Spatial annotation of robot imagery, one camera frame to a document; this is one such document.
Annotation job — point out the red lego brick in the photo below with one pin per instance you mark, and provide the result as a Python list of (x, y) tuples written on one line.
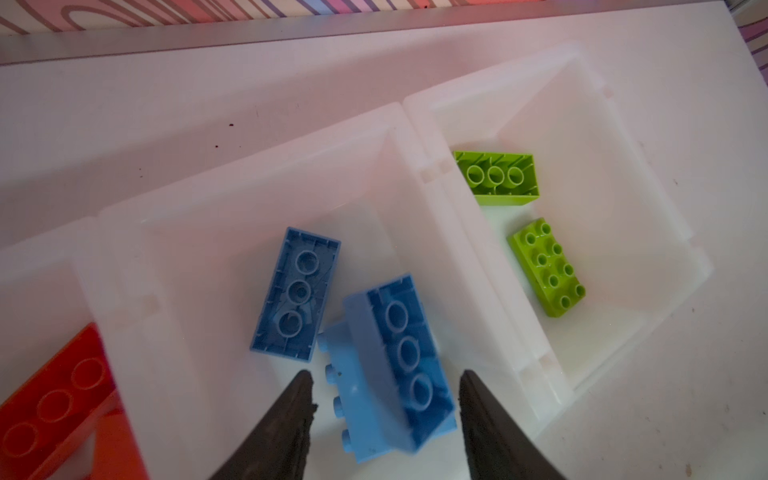
[(50, 416), (116, 454)]

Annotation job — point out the middle white bin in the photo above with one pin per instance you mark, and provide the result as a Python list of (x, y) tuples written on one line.
[(194, 261)]

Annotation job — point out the blue lego brick top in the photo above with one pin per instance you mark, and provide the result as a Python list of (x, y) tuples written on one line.
[(295, 302)]

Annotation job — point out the blue lego brick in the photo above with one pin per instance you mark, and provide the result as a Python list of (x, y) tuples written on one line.
[(295, 302), (393, 393)]

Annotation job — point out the green lego brick narrow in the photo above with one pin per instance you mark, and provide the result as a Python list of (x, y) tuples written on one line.
[(551, 275)]

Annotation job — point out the left white bin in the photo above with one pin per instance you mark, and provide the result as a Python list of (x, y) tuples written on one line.
[(52, 286)]

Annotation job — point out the right white bin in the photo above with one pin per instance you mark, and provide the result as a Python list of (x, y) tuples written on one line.
[(629, 245)]

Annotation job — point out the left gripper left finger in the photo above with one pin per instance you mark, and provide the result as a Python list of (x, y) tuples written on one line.
[(278, 446)]

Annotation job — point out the white bin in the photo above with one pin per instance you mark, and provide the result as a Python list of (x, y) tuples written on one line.
[(52, 286), (194, 261), (629, 245)]

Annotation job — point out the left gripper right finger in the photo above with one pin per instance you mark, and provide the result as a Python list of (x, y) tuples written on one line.
[(496, 447)]

